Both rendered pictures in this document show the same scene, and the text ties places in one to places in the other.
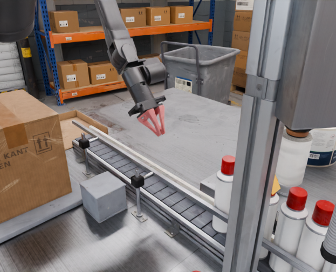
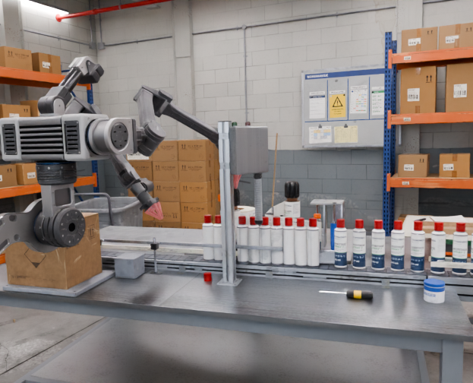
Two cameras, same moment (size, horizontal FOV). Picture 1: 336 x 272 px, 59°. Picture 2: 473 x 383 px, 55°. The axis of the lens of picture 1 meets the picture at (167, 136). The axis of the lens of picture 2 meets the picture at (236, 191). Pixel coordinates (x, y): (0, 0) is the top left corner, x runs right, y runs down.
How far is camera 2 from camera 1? 148 cm
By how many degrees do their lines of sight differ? 34
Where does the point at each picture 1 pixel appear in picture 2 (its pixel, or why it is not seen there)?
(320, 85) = (241, 161)
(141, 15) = (10, 172)
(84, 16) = not seen: outside the picture
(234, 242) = (225, 231)
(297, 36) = (232, 149)
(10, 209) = (76, 276)
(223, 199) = (209, 237)
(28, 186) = (84, 261)
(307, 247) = (251, 238)
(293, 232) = (244, 235)
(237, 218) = (225, 218)
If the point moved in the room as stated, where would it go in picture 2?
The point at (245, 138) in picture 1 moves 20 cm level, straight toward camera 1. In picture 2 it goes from (222, 184) to (234, 189)
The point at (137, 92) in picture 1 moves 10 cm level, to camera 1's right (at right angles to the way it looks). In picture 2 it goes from (143, 195) to (164, 194)
